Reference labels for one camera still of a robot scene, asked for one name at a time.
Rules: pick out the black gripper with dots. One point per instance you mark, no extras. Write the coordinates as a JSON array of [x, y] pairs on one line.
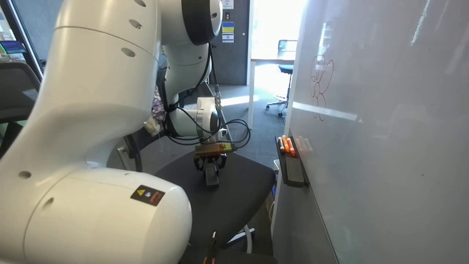
[[212, 159]]

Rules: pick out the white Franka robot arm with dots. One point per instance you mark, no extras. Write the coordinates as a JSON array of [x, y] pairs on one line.
[[93, 127]]

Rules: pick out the large whiteboard panel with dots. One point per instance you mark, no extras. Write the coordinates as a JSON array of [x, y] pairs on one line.
[[386, 147]]

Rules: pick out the grey folding chair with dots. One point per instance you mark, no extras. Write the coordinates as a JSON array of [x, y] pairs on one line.
[[235, 191]]

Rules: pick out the cream towel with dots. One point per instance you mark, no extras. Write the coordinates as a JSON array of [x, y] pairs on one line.
[[152, 127]]

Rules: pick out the orange marker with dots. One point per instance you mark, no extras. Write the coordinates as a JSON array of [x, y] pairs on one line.
[[291, 147], [284, 146]]

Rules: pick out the dark marker tray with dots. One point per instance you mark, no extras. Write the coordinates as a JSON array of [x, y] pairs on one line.
[[293, 169]]

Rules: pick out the black mesh office chair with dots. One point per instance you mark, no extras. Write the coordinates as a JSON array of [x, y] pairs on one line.
[[282, 93]]

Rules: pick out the dark grey door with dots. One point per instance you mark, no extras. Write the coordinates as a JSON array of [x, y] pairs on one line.
[[237, 59]]

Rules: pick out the white high table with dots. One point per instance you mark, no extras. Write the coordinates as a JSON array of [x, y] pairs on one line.
[[266, 61]]

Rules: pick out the blue yellow poster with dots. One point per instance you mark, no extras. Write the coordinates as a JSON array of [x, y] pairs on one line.
[[228, 34]]

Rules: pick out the open laptop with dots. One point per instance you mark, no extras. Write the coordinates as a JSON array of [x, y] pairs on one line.
[[288, 49]]

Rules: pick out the white paper notice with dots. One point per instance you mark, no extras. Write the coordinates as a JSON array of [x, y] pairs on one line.
[[228, 3]]

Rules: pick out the black chair backrest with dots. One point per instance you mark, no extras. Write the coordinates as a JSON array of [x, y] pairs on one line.
[[16, 93]]

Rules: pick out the yellow wrist camera box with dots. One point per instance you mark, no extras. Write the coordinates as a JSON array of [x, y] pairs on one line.
[[213, 149]]

